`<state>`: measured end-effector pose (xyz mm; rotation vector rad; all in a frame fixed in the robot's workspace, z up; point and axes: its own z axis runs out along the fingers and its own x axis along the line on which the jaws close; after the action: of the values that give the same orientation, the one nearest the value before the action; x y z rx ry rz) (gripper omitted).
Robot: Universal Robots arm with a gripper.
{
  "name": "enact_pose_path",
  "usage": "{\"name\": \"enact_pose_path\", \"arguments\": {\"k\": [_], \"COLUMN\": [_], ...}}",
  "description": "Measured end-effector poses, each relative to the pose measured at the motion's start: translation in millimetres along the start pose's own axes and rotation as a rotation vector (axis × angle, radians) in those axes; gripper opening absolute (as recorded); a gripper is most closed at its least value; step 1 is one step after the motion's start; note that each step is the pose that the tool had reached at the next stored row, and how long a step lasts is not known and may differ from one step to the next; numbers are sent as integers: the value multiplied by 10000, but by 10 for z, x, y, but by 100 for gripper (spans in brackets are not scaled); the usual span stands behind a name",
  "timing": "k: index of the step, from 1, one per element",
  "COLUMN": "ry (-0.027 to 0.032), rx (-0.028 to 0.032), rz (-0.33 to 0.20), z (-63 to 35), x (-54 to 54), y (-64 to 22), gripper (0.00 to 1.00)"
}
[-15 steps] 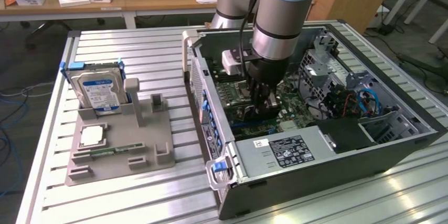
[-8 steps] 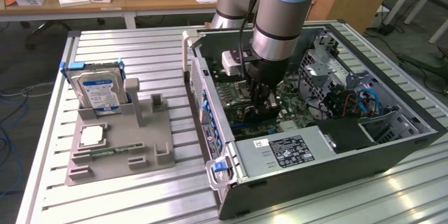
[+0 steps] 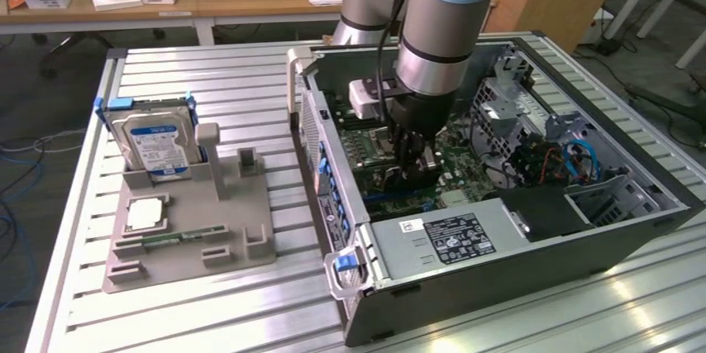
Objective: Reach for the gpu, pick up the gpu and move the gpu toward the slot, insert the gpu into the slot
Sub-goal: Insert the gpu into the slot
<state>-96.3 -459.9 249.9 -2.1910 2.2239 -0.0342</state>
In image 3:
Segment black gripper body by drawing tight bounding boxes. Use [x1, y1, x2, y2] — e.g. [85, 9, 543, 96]
[386, 93, 456, 140]

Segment low-profile graphics card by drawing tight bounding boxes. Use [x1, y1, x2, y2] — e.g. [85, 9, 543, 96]
[378, 154, 442, 205]

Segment CPU socket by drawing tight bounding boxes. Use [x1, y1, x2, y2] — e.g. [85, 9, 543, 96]
[366, 124, 398, 162]

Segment green motherboard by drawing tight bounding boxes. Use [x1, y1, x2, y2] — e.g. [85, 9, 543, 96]
[324, 92, 497, 222]

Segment metal disk bay cage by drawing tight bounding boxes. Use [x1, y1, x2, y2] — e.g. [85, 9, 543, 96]
[471, 75, 557, 152]

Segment grey power supply with label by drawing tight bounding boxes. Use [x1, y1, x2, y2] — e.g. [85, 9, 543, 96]
[368, 198, 531, 282]

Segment open black PC case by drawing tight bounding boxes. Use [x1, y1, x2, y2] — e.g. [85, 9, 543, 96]
[284, 36, 706, 348]

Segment black power adapter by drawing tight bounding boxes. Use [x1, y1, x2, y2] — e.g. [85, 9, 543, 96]
[592, 38, 624, 57]

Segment hard disk in blue caddy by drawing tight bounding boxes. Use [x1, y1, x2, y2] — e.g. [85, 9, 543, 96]
[91, 92, 200, 184]

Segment wooden desk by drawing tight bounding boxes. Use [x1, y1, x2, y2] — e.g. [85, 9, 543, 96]
[0, 0, 497, 46]

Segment grey parts rack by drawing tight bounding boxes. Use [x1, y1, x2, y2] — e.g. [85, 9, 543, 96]
[101, 121, 276, 295]

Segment green RAM stick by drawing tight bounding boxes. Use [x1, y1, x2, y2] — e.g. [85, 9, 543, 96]
[141, 229, 204, 247]

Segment silver CPU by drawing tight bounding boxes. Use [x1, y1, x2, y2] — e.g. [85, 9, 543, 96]
[124, 198, 166, 232]

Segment black office chair base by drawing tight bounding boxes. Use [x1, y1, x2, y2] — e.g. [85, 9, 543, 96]
[30, 30, 116, 79]

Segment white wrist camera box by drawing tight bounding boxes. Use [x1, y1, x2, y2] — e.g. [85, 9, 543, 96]
[346, 78, 404, 121]

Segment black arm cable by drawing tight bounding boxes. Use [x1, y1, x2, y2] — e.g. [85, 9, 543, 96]
[374, 17, 401, 131]

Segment black wire bundle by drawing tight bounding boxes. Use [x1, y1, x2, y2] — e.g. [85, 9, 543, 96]
[479, 150, 531, 189]

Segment red wire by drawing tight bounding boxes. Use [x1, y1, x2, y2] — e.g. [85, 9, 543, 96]
[537, 146, 559, 184]

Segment blue wire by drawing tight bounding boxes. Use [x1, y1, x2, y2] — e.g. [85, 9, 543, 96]
[561, 140, 603, 184]

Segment metal disk bay bracket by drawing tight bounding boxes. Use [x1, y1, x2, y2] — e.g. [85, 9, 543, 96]
[563, 170, 663, 228]

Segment white floor cable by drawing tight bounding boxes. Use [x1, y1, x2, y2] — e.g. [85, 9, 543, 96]
[0, 128, 89, 154]

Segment blue floor cables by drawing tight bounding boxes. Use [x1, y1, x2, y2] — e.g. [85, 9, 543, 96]
[0, 153, 46, 309]

